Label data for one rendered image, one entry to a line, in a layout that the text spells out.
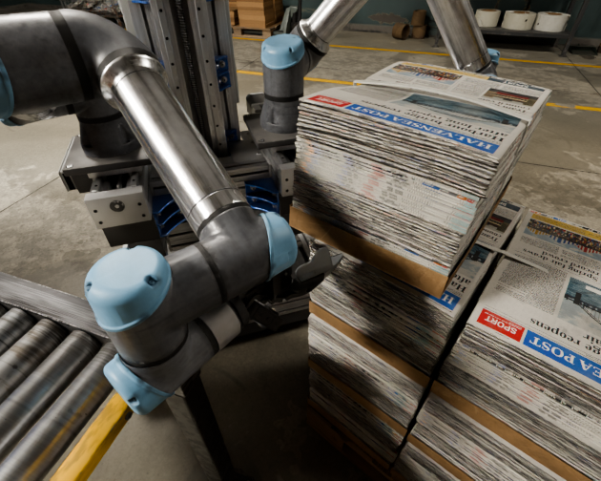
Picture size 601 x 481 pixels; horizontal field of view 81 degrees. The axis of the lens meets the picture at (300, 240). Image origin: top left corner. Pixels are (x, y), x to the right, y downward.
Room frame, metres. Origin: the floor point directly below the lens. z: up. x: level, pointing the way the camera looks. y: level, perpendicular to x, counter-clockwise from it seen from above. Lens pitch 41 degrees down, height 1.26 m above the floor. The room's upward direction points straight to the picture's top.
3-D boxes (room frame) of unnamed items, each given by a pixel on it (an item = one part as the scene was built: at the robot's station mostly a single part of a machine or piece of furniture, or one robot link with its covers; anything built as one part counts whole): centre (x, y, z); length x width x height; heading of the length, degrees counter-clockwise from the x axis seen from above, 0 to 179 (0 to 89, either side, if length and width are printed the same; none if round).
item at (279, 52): (1.07, 0.05, 0.98); 0.13 x 0.12 x 0.14; 162
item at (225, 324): (0.29, 0.12, 0.87); 0.08 x 0.05 x 0.08; 51
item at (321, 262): (0.40, -0.03, 0.87); 0.09 x 0.03 x 0.06; 114
